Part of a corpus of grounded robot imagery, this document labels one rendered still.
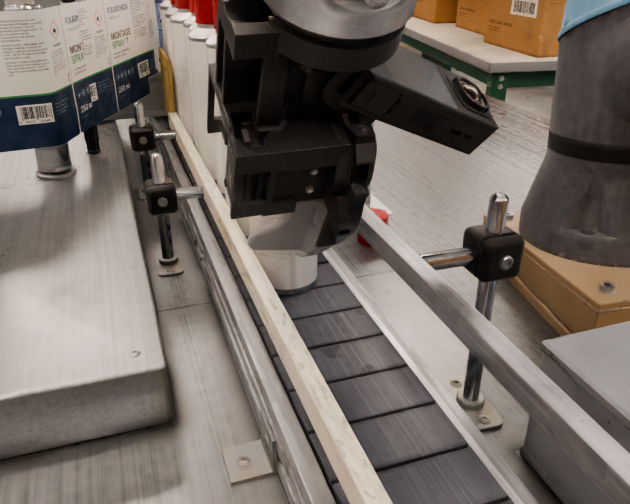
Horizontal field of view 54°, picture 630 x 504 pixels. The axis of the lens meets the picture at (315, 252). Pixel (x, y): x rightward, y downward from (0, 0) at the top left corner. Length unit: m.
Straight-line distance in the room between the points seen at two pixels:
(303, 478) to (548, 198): 0.36
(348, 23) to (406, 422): 0.23
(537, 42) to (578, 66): 1.63
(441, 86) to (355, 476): 0.22
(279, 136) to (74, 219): 0.38
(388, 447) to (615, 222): 0.30
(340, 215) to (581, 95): 0.28
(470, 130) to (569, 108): 0.21
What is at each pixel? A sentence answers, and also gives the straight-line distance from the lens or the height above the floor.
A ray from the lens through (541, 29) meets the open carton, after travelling 2.19.
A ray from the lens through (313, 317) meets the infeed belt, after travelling 0.47.
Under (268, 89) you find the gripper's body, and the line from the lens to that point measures 0.31.
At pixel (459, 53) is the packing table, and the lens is 2.28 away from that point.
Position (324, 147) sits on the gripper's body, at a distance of 0.33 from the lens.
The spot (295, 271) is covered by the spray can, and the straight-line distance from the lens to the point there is 0.48.
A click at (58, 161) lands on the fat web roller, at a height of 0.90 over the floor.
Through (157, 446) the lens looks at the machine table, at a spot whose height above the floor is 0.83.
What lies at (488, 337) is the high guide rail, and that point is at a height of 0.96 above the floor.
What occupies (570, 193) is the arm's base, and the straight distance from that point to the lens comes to 0.58.
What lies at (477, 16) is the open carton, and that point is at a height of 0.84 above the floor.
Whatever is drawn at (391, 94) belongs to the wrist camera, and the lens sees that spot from 0.33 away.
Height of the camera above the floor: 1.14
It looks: 27 degrees down
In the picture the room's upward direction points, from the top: straight up
